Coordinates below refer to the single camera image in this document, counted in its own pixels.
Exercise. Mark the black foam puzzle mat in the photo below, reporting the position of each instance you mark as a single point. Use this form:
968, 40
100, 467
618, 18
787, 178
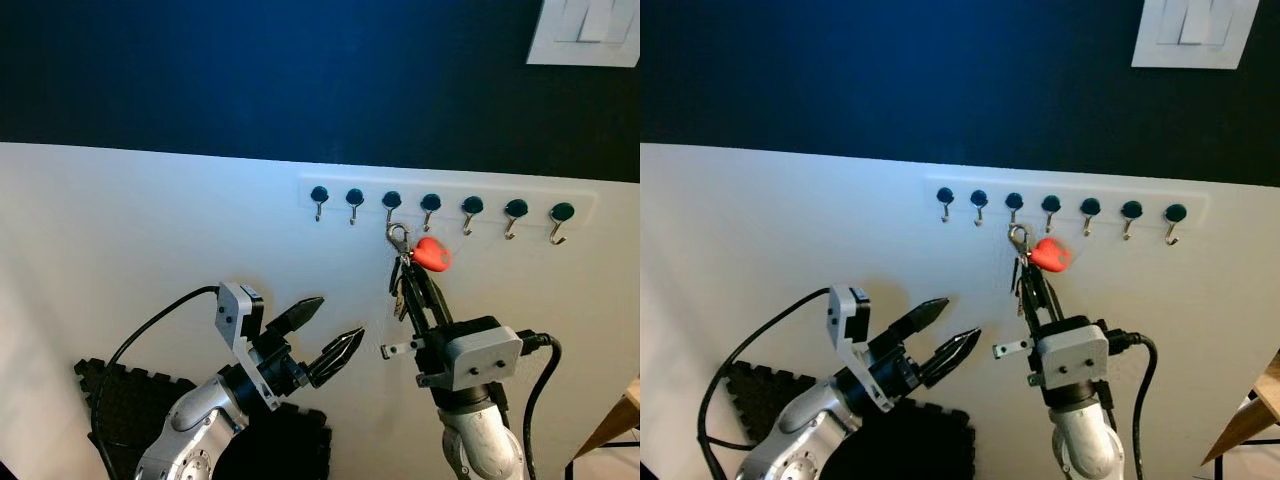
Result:
940, 440
290, 440

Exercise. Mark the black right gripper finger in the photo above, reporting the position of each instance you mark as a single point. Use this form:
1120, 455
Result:
436, 305
417, 300
1047, 303
1030, 300

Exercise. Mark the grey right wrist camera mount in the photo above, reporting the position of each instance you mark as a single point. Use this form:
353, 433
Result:
1072, 355
480, 360

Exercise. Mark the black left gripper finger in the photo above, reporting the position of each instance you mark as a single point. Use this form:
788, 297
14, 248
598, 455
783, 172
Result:
335, 357
298, 315
918, 320
950, 358

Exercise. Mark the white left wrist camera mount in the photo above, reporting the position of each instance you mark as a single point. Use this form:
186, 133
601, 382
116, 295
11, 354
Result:
845, 318
232, 315

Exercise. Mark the light wood side table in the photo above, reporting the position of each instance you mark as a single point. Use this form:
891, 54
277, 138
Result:
620, 410
1255, 405

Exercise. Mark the key bunch with red tag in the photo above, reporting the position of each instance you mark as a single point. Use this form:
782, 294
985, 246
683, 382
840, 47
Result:
432, 254
1050, 255

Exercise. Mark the large white light switch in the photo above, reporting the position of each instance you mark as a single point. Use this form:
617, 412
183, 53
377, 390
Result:
585, 30
1195, 30

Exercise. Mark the white hook rail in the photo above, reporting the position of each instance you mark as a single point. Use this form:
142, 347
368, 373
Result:
450, 215
1110, 220

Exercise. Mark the black capped metal hook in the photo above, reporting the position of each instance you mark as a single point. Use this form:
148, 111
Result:
1090, 206
319, 194
516, 208
562, 212
354, 196
392, 199
1175, 213
430, 202
944, 195
1014, 201
472, 205
1131, 209
1050, 203
979, 198

